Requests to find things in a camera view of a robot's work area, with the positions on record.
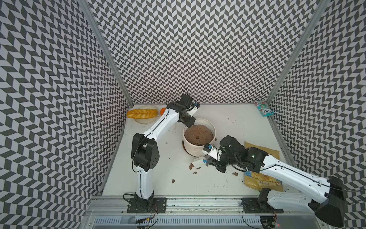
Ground teal snack packet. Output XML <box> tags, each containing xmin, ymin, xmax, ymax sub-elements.
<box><xmin>254</xmin><ymin>100</ymin><xmax>274</xmax><ymax>117</ymax></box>

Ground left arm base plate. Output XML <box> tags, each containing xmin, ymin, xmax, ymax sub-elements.
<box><xmin>127</xmin><ymin>196</ymin><xmax>167</xmax><ymax>213</ymax></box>

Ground baguette bread loaf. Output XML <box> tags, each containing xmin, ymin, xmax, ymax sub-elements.
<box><xmin>127</xmin><ymin>109</ymin><xmax>158</xmax><ymax>119</ymax></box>

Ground orange mandarin fruit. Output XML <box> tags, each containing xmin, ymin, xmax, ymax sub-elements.
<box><xmin>160</xmin><ymin>108</ymin><xmax>166</xmax><ymax>116</ymax></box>

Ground yellow chips bag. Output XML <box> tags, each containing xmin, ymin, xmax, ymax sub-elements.
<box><xmin>244</xmin><ymin>142</ymin><xmax>284</xmax><ymax>192</ymax></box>

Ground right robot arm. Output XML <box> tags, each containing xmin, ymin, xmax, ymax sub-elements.
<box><xmin>202</xmin><ymin>135</ymin><xmax>347</xmax><ymax>228</ymax></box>

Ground aluminium front rail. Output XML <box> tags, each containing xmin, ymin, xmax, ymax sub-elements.
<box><xmin>80</xmin><ymin>196</ymin><xmax>331</xmax><ymax>229</ymax></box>

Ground white cutting board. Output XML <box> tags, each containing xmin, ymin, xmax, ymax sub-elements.
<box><xmin>124</xmin><ymin>105</ymin><xmax>164</xmax><ymax>136</ymax></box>

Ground white ceramic pot with mud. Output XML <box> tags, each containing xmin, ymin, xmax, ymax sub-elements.
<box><xmin>183</xmin><ymin>118</ymin><xmax>217</xmax><ymax>157</ymax></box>

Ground clear glass bowl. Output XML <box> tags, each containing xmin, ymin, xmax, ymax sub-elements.
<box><xmin>135</xmin><ymin>105</ymin><xmax>160</xmax><ymax>125</ymax></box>

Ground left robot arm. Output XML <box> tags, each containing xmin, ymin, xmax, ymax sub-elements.
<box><xmin>131</xmin><ymin>94</ymin><xmax>200</xmax><ymax>205</ymax></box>

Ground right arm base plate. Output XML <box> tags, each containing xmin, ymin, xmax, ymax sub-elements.
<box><xmin>241</xmin><ymin>198</ymin><xmax>284</xmax><ymax>214</ymax></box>

